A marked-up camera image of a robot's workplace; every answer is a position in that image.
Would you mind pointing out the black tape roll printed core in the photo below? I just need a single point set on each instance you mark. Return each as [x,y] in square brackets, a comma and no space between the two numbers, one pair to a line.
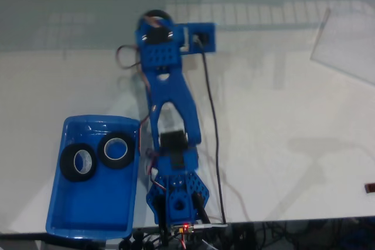
[158,13]
[66,165]

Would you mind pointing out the black tape roll plain core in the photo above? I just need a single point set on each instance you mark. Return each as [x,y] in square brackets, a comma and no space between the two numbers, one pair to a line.
[102,156]

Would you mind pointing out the blue plastic bin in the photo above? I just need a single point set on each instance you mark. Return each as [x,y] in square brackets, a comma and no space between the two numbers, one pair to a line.
[93,203]

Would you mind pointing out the clear acrylic sheet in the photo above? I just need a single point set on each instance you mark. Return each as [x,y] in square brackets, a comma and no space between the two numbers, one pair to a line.
[345,45]

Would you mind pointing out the controller board with red light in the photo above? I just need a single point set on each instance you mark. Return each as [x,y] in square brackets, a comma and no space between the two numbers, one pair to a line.
[184,228]

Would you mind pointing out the small dark red object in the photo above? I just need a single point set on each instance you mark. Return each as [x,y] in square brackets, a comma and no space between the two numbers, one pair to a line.
[370,188]

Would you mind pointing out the blue camera box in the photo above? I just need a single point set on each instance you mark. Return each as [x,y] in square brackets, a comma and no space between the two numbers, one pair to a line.
[205,29]

